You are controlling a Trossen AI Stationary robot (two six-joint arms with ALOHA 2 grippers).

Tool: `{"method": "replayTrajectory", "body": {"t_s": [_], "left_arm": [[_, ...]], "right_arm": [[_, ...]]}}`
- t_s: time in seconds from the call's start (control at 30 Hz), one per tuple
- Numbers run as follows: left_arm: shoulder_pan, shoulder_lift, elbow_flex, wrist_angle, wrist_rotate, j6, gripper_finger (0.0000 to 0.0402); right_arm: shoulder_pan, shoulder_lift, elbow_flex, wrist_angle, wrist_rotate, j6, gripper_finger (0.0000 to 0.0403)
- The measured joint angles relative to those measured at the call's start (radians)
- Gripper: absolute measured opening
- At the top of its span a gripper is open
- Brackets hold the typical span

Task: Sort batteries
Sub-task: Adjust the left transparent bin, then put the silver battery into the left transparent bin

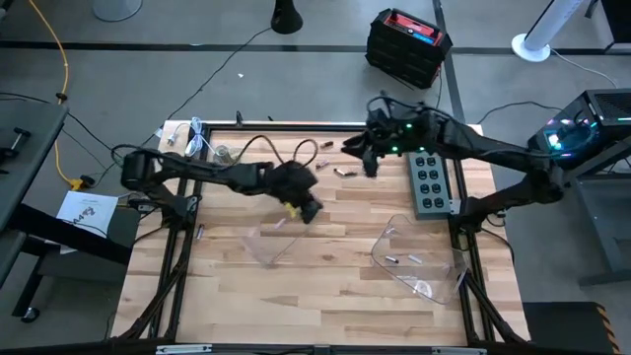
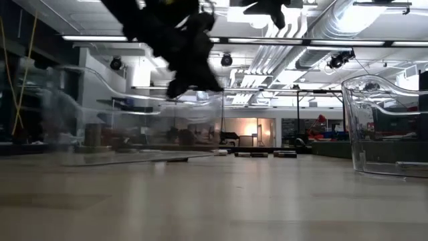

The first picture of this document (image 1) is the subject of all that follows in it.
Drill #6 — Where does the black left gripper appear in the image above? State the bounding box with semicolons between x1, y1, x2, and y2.
268;160;325;225

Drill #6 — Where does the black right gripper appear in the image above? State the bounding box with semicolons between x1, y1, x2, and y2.
341;108;404;178

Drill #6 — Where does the clear plastic bin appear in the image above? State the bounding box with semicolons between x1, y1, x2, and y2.
369;213;470;306
240;214;319;271

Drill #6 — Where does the glass jar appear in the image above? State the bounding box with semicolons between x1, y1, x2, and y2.
214;144;238;167

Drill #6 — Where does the black and red tool case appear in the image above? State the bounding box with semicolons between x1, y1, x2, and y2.
365;7;454;91

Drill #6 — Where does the black stand base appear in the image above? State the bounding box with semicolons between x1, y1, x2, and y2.
270;0;305;36

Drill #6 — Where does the white fan base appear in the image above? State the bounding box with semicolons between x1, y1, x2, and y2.
511;0;586;63

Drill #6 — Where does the white paper sheet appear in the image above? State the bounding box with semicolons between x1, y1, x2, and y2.
55;189;120;239

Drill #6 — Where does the black desk base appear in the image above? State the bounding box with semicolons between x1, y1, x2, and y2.
0;204;142;324

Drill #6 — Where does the computer case with RGB lights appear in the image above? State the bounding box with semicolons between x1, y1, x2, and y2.
526;88;631;172

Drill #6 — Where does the grey metal stand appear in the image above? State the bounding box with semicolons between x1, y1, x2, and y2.
541;142;631;288

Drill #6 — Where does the black hazard-striped mat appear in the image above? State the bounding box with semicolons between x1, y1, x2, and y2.
522;301;621;355

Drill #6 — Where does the grey desk top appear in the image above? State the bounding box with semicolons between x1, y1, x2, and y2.
0;101;69;233

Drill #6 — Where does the dark cabinet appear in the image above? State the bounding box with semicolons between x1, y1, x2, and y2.
599;0;631;54

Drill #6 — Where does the black clamp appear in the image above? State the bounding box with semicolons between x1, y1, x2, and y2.
0;126;33;174

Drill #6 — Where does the black aluminium frame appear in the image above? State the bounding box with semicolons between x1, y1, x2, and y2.
110;120;531;355

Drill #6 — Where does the white coiled cable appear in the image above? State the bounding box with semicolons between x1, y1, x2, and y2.
166;116;218;159

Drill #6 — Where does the silver metal bracket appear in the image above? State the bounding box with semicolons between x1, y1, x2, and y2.
156;344;213;355
431;346;488;355

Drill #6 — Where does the yellow extension cable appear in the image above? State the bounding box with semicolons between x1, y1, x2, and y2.
27;0;95;192

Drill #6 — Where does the grey round pedestal base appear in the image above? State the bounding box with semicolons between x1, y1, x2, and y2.
92;0;144;23

